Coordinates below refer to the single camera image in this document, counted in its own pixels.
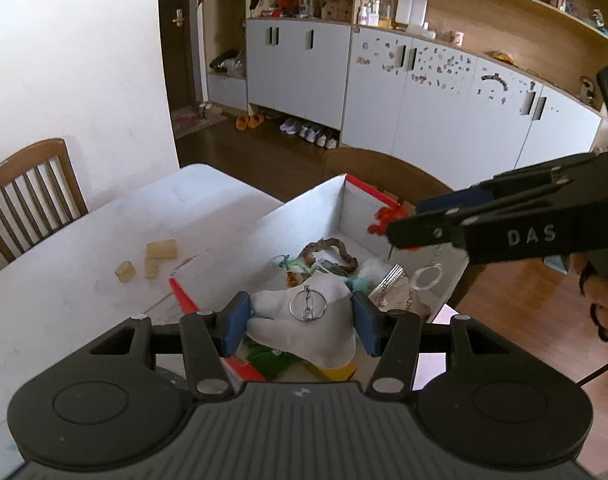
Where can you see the tall glass bottle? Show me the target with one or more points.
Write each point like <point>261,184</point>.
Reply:
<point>390,5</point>

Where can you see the row of sneakers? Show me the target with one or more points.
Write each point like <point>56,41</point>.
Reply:
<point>309,133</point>

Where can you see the silver foil packet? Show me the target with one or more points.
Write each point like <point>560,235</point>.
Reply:
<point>389,282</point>

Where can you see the grey wall cabinet unit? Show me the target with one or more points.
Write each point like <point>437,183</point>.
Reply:
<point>309,75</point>

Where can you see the yellowed tape roll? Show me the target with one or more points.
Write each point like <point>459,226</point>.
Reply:
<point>125,271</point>

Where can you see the orange slipper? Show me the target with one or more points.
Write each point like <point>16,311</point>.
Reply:
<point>241,122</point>
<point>256,120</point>

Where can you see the pink mug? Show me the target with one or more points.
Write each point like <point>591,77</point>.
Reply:
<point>458,37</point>

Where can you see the person's right hand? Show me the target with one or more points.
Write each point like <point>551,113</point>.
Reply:
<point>604,305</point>

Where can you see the brown cardboard box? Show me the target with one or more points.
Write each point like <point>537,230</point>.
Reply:
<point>336,7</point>

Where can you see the white panel box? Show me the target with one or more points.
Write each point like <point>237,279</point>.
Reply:
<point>411,7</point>

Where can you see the patterned door mat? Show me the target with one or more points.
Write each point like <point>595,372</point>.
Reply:
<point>196,122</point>

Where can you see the white cotton wad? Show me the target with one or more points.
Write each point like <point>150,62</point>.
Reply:
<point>371,267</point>

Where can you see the cabinet door stickers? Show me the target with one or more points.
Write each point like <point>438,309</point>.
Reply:
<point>434,65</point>

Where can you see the dark wooden door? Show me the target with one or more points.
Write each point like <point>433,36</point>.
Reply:
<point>183,60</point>

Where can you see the green cloth strip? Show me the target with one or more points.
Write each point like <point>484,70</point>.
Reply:
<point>264,356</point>

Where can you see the yellowed tape piece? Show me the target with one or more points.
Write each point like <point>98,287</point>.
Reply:
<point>151,267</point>

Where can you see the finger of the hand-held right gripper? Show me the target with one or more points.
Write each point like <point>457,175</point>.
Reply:
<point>436,205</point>
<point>419,235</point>

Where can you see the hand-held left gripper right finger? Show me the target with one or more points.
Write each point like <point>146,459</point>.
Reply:
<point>366,325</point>

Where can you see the teal round case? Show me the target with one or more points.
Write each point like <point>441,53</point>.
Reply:
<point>360,285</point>

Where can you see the yellow box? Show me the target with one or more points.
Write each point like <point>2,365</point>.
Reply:
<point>341,372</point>

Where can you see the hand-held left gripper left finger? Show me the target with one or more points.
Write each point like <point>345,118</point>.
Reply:
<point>236,322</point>

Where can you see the wooden blocks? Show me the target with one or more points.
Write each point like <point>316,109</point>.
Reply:
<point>161,250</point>

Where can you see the red cardboard box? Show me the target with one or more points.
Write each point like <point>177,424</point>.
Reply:
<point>304,215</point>

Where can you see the white cloth pouch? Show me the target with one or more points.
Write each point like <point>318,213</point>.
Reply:
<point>304,335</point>

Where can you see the wooden slat-back chair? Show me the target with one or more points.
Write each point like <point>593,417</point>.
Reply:
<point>28,152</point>

